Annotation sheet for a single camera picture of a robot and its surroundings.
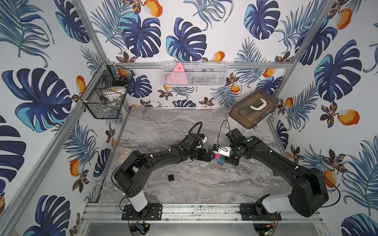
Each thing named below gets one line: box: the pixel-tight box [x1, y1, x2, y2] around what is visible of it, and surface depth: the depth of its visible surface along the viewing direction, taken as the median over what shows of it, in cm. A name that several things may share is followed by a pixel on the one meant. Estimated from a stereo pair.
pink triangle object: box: [164, 62, 189, 85], surface depth 92 cm
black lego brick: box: [167, 174, 175, 182], surface depth 86 cm
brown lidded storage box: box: [227, 89, 280, 131], surface depth 97 cm
